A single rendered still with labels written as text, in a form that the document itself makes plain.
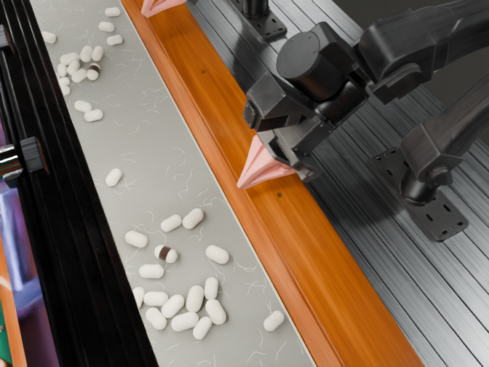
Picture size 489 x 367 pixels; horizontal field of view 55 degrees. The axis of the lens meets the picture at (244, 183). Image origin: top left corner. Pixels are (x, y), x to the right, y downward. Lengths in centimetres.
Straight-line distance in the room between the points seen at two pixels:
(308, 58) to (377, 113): 51
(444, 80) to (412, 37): 163
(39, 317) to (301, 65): 35
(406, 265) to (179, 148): 43
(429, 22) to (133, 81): 58
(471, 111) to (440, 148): 7
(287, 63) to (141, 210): 36
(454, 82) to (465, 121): 146
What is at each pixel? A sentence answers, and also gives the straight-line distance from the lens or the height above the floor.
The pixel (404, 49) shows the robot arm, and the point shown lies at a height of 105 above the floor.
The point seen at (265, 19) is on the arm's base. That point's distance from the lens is 120.
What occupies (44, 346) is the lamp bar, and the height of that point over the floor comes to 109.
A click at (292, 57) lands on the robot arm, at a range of 54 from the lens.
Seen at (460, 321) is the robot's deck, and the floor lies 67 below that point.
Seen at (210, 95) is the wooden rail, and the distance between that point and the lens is 88.
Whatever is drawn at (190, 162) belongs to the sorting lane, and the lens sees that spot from 82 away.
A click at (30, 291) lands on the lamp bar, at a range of 35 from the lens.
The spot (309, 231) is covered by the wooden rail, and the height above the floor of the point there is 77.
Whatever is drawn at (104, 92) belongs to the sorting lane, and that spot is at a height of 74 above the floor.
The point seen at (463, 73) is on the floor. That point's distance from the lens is 227.
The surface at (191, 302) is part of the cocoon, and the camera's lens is 67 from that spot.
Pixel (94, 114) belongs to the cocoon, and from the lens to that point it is 90.
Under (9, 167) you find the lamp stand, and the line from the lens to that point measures 38.
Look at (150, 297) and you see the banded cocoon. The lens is 68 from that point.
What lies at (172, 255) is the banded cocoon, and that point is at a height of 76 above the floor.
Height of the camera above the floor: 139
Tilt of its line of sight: 55 degrees down
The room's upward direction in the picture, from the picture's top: straight up
